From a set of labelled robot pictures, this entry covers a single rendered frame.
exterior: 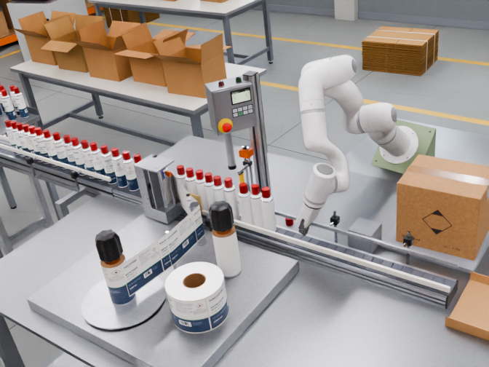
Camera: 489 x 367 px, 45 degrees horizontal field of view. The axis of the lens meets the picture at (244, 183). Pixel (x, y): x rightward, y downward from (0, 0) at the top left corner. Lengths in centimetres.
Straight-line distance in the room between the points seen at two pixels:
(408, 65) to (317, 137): 423
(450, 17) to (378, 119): 528
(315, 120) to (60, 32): 347
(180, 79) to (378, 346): 264
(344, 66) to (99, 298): 124
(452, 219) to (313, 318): 62
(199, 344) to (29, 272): 93
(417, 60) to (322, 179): 425
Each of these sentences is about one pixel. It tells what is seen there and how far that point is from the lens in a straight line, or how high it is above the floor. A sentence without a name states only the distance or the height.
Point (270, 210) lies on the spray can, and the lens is 236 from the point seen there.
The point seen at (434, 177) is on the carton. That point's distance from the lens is 231.
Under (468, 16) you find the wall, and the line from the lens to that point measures 768.
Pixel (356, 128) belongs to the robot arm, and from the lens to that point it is 260.
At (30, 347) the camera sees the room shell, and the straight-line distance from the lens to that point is 359.
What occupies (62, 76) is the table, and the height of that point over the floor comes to 78.
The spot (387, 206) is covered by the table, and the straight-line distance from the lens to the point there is 266.
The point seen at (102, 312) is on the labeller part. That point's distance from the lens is 221.
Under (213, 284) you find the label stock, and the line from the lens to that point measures 200.
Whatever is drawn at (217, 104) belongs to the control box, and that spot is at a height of 142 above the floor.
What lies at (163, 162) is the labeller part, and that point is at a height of 114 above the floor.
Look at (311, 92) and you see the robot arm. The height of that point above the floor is 148.
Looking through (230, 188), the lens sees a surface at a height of 105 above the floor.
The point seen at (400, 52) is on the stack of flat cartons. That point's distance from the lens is 628.
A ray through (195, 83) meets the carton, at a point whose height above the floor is 88.
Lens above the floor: 230
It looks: 30 degrees down
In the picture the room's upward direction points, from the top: 8 degrees counter-clockwise
